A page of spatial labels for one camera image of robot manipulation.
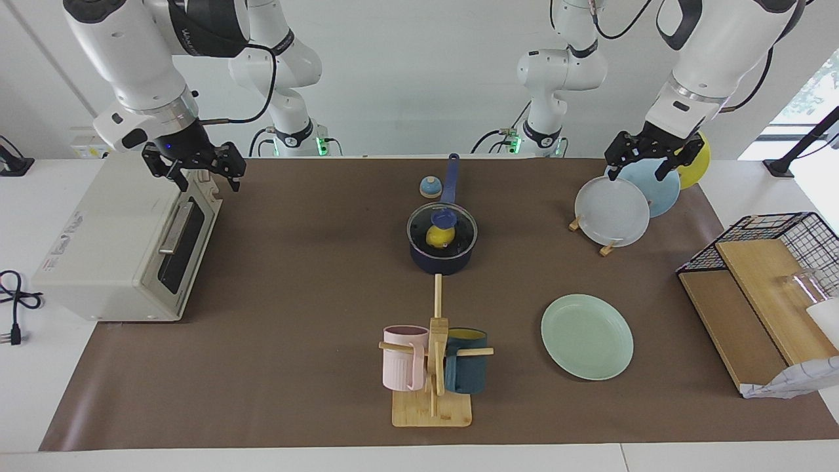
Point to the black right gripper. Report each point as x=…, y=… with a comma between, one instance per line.
x=183, y=145

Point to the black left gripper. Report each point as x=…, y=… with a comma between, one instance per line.
x=659, y=141

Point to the glass lid with blue knob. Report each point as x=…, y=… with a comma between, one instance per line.
x=462, y=229

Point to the yellow lemon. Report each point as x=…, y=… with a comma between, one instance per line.
x=438, y=238

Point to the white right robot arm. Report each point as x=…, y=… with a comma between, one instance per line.
x=131, y=59

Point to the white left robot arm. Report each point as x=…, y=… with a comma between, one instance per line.
x=714, y=59

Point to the light blue plate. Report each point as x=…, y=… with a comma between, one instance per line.
x=662, y=190

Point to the yellow plate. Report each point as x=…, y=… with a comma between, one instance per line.
x=700, y=167

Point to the grey plate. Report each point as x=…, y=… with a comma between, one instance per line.
x=611, y=213

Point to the wooden plate rack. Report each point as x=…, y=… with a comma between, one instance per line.
x=607, y=248

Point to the pale green plate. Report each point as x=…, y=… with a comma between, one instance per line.
x=586, y=337

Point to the beige toaster oven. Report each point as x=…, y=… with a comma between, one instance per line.
x=105, y=242

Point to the black clamp stand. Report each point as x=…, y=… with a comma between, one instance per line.
x=796, y=147

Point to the brown table mat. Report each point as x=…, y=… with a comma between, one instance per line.
x=295, y=295

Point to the light wooden board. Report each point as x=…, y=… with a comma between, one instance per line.
x=767, y=288

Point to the brown wooden board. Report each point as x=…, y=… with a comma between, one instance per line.
x=727, y=321

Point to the black desk clamp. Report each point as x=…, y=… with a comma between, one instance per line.
x=13, y=164

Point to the clear glass cup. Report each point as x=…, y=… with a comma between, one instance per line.
x=803, y=288

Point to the white plastic cup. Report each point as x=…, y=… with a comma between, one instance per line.
x=827, y=321

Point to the white crumpled paper bag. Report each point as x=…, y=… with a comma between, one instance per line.
x=796, y=380

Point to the dark teal mug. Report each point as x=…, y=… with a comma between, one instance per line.
x=467, y=373

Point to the pink ribbed mug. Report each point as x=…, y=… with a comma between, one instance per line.
x=401, y=367

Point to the wooden mug tree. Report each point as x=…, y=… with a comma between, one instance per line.
x=432, y=410

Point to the white wall socket box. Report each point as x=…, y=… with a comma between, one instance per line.
x=85, y=147

